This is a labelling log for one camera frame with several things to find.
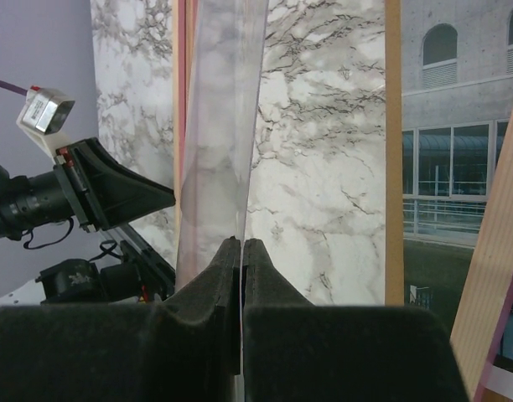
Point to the clear acrylic sheet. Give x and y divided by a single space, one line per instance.
226 69

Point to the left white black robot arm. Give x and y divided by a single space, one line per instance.
141 273

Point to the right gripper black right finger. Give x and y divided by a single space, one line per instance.
297 351

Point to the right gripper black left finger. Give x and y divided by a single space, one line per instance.
186 348

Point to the building photo print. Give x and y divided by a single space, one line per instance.
457 172

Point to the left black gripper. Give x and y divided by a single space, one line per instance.
92 186

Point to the pink wooden picture frame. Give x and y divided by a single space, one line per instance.
325 189

